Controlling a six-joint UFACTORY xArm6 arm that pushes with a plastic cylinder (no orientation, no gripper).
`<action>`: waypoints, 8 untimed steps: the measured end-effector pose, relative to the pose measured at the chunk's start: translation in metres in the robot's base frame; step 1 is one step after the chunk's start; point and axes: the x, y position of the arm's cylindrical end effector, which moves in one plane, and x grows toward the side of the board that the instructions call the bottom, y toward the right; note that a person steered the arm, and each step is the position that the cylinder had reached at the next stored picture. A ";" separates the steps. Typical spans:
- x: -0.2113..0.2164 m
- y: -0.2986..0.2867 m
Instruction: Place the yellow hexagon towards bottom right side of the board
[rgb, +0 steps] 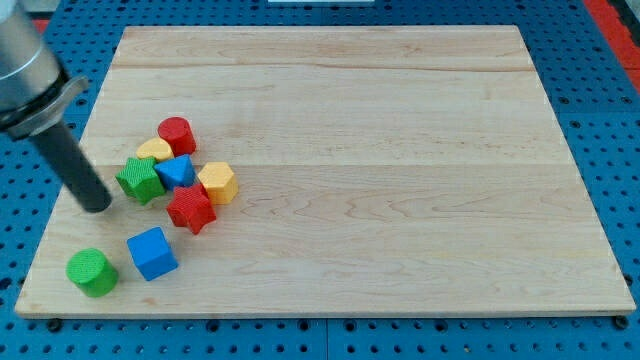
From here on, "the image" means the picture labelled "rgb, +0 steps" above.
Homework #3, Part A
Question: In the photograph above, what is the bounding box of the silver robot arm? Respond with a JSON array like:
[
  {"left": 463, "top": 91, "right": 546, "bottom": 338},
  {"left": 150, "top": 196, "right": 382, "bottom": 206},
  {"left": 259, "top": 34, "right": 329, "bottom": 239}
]
[{"left": 1, "top": 0, "right": 89, "bottom": 139}]

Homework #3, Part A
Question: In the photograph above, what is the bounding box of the wooden board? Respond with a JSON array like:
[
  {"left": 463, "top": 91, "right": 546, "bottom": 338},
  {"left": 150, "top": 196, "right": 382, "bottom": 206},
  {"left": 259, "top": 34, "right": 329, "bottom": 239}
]
[{"left": 15, "top": 25, "right": 636, "bottom": 319}]

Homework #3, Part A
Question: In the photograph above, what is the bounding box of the yellow hexagon block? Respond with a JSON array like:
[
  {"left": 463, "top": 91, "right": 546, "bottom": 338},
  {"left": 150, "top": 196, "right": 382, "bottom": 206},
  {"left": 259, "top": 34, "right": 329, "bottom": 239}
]
[{"left": 197, "top": 162, "right": 239, "bottom": 205}]

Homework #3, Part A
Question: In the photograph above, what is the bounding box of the red star block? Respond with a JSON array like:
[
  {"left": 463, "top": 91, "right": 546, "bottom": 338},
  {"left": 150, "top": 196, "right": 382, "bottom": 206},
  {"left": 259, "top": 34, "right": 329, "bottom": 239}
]
[{"left": 166, "top": 184, "right": 217, "bottom": 235}]

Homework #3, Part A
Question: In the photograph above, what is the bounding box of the blue triangle block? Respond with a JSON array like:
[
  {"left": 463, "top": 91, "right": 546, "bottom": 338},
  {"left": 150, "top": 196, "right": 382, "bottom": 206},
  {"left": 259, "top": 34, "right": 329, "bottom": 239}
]
[{"left": 154, "top": 154, "right": 195, "bottom": 191}]

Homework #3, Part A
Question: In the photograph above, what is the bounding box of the red cylinder block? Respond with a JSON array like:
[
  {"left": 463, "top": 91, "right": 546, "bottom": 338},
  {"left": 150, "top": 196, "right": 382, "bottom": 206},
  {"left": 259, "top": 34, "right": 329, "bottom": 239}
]
[{"left": 157, "top": 117, "right": 197, "bottom": 157}]

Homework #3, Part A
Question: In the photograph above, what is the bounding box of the yellow heart block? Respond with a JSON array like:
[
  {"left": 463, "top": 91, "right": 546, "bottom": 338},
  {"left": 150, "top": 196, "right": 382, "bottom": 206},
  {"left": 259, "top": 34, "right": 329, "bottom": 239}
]
[{"left": 135, "top": 137, "right": 174, "bottom": 162}]

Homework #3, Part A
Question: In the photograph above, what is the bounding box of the green star block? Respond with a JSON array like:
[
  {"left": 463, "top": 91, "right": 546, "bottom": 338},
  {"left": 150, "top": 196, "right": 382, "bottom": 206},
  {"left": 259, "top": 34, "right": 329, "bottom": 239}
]
[{"left": 115, "top": 157, "right": 166, "bottom": 205}]

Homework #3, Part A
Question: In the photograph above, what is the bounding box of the blue cube block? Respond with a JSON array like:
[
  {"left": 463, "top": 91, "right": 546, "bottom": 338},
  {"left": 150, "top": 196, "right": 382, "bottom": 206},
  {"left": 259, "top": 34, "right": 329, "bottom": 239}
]
[{"left": 126, "top": 227, "right": 179, "bottom": 281}]

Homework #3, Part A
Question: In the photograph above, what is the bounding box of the green cylinder block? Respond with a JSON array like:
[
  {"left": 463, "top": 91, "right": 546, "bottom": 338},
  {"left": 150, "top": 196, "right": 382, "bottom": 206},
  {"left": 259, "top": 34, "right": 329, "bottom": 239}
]
[{"left": 65, "top": 248, "right": 119, "bottom": 298}]

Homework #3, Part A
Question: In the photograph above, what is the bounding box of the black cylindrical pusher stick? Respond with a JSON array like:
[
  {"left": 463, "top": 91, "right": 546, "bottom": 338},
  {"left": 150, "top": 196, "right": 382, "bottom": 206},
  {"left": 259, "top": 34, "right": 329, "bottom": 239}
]
[{"left": 29, "top": 121, "right": 112, "bottom": 213}]

